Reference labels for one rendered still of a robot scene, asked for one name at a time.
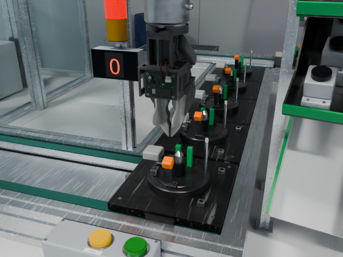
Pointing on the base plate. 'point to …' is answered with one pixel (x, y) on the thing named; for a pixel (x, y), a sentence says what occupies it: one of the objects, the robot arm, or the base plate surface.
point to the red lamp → (115, 9)
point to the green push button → (135, 246)
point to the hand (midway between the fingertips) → (171, 128)
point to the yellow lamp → (117, 30)
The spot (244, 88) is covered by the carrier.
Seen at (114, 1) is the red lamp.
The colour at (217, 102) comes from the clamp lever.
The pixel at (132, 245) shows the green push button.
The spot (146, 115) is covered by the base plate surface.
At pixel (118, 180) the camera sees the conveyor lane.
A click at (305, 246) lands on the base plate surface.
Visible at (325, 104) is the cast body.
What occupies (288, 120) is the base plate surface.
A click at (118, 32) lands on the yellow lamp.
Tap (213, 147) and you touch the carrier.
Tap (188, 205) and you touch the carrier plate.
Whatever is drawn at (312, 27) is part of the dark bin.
